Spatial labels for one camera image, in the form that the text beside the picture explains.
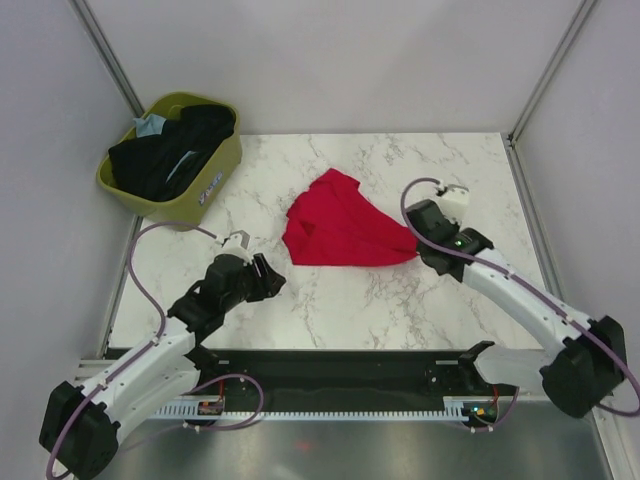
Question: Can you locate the red t shirt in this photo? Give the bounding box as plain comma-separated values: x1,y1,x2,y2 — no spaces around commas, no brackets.
282,168,417,267

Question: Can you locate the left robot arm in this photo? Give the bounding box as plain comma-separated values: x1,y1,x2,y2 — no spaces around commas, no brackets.
39,253,286,479

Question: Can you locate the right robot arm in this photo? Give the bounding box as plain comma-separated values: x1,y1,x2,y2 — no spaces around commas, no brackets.
401,200,639,418

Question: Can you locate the black t shirt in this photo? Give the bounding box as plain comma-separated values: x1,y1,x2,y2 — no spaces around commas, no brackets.
108,104,235,202

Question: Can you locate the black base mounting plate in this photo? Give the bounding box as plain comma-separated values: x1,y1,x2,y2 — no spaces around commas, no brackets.
198,350,515,411

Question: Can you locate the light blue t shirt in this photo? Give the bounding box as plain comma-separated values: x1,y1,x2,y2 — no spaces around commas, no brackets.
133,114,167,138

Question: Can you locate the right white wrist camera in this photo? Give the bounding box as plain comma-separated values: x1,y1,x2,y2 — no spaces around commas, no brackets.
436,184,470,224

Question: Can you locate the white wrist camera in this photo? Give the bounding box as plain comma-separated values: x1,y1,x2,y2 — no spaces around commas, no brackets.
221,230,252,264
436,184,470,224

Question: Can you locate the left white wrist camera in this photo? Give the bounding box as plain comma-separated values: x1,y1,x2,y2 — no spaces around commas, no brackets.
221,230,252,264

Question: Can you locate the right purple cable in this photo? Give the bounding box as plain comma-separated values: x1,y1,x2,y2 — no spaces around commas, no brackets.
400,176,640,435

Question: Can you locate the purple cable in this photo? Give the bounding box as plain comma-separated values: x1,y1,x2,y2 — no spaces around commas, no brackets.
400,176,640,435
44,221,265,480

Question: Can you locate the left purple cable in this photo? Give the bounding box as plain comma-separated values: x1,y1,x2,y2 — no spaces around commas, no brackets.
44,221,265,480

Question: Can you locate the right aluminium frame post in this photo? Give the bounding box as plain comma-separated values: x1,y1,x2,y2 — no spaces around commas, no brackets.
504,0,600,149

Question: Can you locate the aluminium frame post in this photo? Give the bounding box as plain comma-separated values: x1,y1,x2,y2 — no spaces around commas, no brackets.
68,0,146,117
504,0,600,149

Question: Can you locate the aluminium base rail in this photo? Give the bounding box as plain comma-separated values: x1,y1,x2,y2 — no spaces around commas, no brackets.
71,358,135,403

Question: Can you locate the white slotted cable duct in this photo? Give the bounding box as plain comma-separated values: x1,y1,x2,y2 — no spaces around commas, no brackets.
149,397,469,422

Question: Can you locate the left aluminium frame post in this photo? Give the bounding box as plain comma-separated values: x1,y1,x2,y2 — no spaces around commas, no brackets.
68,0,146,117

